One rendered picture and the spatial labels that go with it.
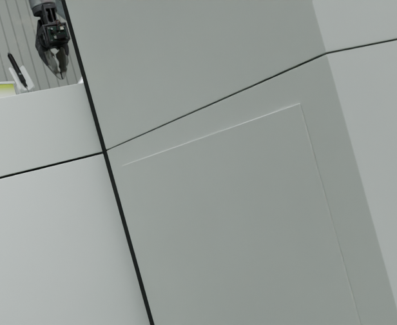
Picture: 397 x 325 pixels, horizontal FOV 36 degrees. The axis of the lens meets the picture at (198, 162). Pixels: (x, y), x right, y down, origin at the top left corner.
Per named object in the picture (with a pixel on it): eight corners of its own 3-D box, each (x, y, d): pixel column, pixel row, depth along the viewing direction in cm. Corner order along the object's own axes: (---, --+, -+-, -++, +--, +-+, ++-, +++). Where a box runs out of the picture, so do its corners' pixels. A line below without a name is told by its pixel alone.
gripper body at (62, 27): (46, 44, 174) (35, 4, 174) (39, 53, 182) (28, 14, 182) (72, 40, 178) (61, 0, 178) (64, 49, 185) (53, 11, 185)
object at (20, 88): (42, 112, 149) (28, 59, 149) (26, 115, 147) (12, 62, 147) (37, 117, 154) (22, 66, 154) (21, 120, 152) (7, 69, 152)
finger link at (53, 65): (56, 77, 176) (48, 46, 176) (51, 82, 181) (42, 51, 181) (66, 75, 178) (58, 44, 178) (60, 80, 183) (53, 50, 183)
